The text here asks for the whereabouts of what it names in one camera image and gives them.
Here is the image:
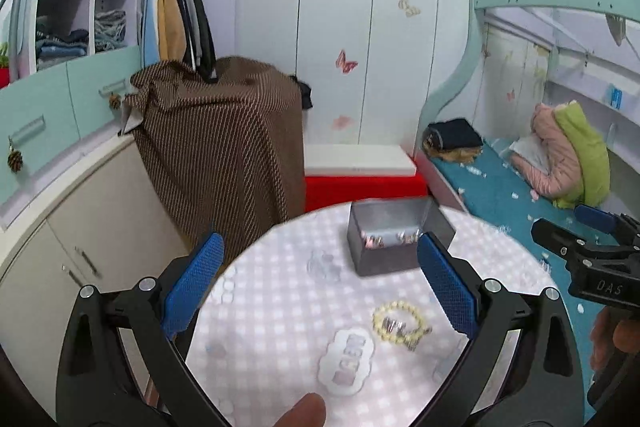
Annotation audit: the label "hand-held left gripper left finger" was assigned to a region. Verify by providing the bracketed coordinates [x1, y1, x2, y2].
[56, 232, 226, 427]

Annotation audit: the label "folded dark clothes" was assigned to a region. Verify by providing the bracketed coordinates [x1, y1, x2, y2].
[422, 118, 485, 164]

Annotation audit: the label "black garment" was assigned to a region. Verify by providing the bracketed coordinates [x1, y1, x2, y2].
[289, 74, 315, 110]

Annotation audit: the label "small silver pink jewelry pieces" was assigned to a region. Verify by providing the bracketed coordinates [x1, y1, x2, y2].
[365, 231, 420, 249]

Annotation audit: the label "dark hanging garments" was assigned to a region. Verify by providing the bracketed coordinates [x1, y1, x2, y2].
[172, 0, 218, 83]

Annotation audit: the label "white cloth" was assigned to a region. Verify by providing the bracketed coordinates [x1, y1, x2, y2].
[509, 134, 546, 168]

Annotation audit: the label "tan hanging garment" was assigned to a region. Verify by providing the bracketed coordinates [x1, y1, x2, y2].
[157, 0, 187, 63]

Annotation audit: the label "person's right hand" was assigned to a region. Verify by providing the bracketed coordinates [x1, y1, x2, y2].
[590, 307, 640, 371]

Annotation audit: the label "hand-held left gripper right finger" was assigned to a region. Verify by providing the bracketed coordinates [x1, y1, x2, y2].
[416, 231, 586, 427]

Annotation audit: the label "folded blue clothes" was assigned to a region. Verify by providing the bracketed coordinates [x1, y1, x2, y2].
[36, 30, 90, 60]

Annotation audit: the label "teal drawer cabinet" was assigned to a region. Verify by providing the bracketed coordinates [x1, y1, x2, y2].
[0, 44, 143, 228]

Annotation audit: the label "pink padded jacket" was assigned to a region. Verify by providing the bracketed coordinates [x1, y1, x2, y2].
[510, 103, 583, 199]

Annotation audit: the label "light blue hanging garment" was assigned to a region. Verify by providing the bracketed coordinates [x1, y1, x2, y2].
[139, 0, 162, 65]

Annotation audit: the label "red strawberry plush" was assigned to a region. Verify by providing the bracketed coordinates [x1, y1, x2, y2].
[0, 42, 12, 88]

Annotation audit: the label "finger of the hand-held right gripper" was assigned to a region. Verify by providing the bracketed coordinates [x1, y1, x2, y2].
[574, 204, 640, 249]
[531, 218, 602, 266]

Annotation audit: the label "white low cabinet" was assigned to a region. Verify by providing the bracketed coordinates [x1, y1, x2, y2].
[0, 140, 201, 378]

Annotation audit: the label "grey metal box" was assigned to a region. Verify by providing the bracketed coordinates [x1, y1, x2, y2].
[347, 197, 457, 277]

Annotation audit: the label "brown dotted cloth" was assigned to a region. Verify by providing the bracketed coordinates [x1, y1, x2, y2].
[122, 56, 307, 253]

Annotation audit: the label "cream bead bracelet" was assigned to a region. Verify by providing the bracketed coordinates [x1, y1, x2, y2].
[372, 301, 433, 348]

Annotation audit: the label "teal printed bed sheet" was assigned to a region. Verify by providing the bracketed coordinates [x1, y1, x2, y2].
[430, 137, 640, 358]

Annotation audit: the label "round table, checked cloth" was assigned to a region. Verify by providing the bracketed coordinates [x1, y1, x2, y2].
[185, 200, 568, 427]

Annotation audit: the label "grey hanging item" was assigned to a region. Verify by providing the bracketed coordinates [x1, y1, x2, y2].
[605, 13, 627, 47]

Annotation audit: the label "folded grey patterned clothes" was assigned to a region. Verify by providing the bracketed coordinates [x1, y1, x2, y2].
[94, 10, 127, 53]

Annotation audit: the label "person's left hand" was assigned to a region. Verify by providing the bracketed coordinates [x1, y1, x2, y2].
[286, 393, 327, 427]

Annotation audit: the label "pink butterfly sticker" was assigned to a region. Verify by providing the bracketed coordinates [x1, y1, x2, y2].
[335, 50, 359, 75]

